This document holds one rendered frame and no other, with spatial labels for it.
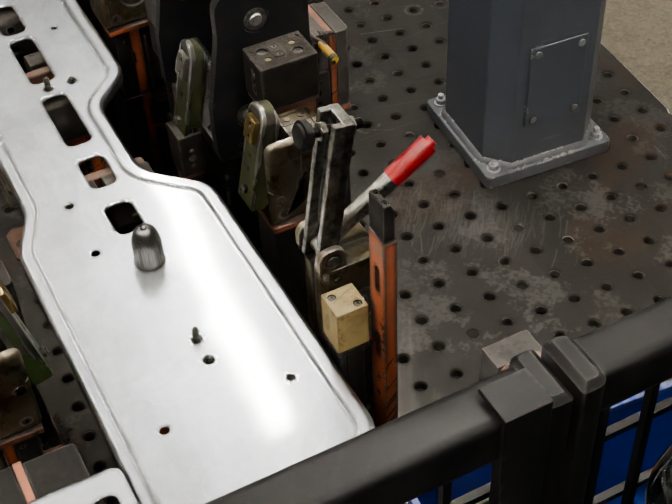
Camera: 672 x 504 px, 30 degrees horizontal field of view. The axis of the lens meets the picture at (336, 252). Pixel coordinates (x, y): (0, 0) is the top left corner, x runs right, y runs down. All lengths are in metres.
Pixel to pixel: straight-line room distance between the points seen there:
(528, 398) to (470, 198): 1.35
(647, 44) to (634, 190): 1.54
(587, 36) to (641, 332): 1.27
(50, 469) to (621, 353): 0.78
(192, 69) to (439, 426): 1.01
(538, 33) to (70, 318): 0.77
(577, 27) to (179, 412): 0.84
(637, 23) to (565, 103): 1.64
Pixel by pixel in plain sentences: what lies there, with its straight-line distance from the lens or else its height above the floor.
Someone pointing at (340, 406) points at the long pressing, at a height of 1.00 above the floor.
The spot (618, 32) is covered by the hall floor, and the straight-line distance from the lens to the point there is 3.41.
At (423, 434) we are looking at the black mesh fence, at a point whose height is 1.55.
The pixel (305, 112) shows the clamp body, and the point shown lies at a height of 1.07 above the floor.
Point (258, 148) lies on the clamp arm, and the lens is 1.34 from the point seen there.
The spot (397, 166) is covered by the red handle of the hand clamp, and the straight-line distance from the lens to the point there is 1.21.
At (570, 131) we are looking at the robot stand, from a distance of 1.87.
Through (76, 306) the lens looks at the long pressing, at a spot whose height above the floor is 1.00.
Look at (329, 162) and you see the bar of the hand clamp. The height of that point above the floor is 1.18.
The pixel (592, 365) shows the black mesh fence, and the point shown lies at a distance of 0.49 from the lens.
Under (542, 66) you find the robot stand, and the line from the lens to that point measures 1.75.
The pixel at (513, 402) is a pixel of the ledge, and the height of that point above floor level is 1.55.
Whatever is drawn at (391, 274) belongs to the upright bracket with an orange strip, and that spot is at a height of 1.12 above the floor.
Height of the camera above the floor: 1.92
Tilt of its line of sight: 45 degrees down
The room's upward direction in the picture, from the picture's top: 3 degrees counter-clockwise
